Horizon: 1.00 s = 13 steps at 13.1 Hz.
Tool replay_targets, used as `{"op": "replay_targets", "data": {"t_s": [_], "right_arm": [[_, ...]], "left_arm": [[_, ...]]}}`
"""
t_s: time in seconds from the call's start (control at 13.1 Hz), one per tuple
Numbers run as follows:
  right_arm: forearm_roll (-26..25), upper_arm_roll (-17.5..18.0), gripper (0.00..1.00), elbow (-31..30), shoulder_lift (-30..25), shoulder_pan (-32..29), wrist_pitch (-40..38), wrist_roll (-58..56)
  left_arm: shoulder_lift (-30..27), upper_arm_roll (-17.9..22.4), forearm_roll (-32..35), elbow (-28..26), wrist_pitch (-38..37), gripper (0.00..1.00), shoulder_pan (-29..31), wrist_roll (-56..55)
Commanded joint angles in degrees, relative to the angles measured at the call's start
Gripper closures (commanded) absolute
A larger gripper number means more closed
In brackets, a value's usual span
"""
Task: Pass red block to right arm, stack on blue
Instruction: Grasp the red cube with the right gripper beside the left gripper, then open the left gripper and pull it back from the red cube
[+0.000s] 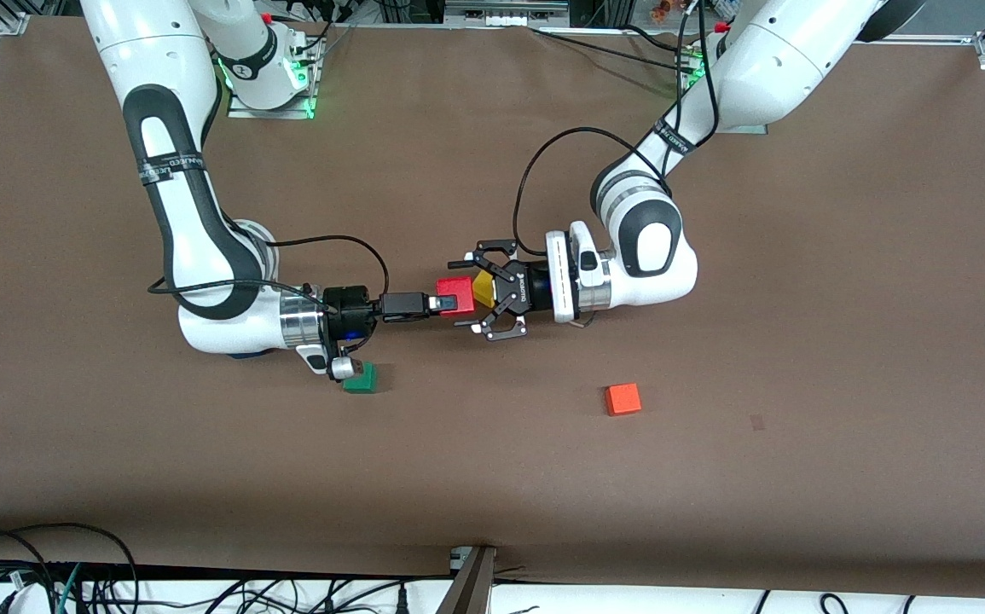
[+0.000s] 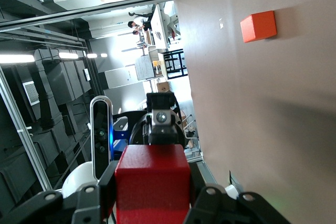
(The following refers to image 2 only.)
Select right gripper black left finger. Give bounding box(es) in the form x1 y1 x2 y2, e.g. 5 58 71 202
0 159 118 224

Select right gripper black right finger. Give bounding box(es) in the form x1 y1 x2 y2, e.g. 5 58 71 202
183 162 291 224

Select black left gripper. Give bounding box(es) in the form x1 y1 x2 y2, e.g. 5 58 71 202
130 91 187 147

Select red wooden block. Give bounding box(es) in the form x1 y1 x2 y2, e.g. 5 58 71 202
114 144 194 224

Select orange wooden block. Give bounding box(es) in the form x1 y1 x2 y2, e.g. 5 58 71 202
239 10 278 44

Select cardboard box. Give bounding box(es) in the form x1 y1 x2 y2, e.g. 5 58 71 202
156 81 172 94

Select whiteboard with writing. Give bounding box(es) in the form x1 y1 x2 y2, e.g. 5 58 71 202
134 56 156 81

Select white office table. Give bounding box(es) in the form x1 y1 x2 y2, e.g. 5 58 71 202
150 4 169 50

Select person in white shirt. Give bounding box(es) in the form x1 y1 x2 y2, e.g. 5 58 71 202
127 11 153 29

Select ceiling strip light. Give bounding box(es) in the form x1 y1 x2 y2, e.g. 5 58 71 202
58 51 79 60
0 54 35 64

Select white vent grille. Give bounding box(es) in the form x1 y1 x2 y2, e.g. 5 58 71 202
22 81 40 104

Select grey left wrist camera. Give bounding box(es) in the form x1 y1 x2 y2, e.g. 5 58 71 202
89 95 114 181

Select black metal frame furniture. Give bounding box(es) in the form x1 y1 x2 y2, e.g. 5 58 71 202
163 48 188 80

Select aluminium cell post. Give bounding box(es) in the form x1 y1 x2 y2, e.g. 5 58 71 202
0 66 54 191

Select dark metal frame beam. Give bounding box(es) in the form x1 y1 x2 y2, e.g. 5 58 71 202
0 0 176 30

